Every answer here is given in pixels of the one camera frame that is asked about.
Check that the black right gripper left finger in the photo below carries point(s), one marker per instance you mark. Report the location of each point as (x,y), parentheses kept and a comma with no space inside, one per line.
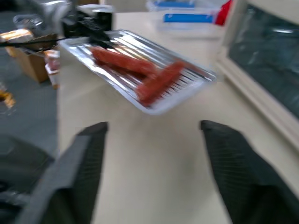
(70,177)

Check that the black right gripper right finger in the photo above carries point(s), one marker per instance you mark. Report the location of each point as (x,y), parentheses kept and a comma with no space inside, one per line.
(238,177)

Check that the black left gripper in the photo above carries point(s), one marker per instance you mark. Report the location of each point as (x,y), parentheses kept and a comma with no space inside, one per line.
(80,25)

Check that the clear plastic tray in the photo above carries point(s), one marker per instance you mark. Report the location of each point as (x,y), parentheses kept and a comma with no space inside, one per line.
(130,93)

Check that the long red sausage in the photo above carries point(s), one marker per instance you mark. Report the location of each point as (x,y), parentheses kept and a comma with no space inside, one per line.
(121,61)

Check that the short red sausage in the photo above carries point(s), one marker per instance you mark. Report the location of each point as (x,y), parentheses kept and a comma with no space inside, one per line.
(158,85)

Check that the orange white snack packet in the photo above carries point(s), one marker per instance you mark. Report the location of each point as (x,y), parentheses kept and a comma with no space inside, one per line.
(53,67)

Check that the brown cardboard box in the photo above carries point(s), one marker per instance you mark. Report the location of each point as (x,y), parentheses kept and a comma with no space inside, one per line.
(32,63)

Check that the clear plastic container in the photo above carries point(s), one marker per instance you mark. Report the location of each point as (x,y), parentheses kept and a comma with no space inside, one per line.
(28,23)

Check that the clear box with blue lid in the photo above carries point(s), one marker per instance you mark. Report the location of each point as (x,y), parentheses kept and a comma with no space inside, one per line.
(187,18)
(170,4)

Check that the white framed dark panel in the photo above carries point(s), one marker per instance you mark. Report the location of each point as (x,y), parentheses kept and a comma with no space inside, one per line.
(264,58)

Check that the red packet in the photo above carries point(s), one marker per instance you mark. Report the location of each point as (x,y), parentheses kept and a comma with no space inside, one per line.
(223,14)

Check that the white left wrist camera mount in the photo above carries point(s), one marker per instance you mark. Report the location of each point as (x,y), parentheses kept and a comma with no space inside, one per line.
(98,8)

